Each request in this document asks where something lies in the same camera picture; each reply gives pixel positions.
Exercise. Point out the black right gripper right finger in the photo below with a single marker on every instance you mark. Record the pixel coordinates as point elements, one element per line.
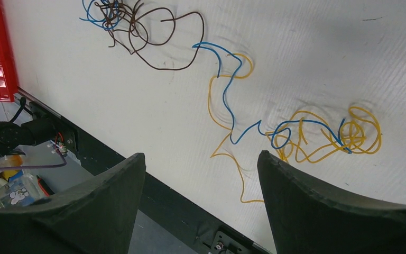
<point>309,215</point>

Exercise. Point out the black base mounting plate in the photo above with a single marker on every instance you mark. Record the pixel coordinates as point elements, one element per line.
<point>180,221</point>

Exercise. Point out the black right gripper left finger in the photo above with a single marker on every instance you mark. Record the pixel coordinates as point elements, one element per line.
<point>96,216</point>

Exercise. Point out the clutter of plastic bags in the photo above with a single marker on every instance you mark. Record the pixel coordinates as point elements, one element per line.
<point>18,188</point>

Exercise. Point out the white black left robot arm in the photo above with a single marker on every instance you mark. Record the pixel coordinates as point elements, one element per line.
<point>33,133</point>

